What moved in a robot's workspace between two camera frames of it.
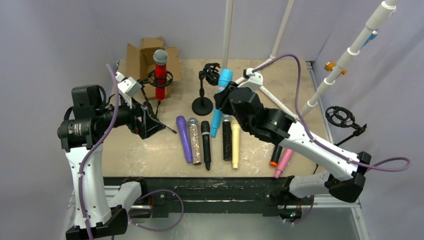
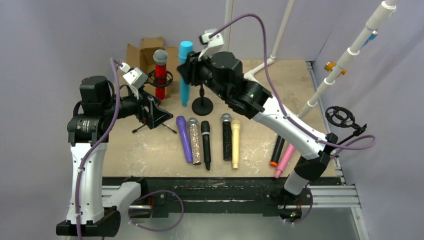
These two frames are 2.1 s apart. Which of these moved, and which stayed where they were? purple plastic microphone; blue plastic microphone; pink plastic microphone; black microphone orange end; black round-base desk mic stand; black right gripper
Moved: black right gripper; blue plastic microphone
Stayed: purple plastic microphone; black microphone orange end; black round-base desk mic stand; pink plastic microphone
